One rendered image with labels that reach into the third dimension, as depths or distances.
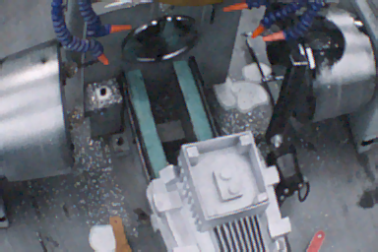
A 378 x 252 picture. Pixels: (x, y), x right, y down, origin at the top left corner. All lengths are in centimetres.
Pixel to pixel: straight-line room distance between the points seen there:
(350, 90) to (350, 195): 32
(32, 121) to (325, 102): 53
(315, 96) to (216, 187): 26
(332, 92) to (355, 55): 11
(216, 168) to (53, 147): 26
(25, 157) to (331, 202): 70
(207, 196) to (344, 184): 51
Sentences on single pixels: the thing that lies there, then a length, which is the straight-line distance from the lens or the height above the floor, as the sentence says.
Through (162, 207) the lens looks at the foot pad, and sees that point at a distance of 106.
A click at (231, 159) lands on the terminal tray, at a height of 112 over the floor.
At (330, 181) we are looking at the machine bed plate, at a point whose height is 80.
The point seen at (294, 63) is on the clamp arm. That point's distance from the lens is 101.
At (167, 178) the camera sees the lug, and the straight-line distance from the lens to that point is 107.
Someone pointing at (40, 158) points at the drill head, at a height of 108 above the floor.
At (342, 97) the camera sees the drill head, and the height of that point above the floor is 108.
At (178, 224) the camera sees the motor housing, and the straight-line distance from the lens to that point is 106.
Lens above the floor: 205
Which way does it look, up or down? 61 degrees down
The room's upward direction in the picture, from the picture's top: 12 degrees clockwise
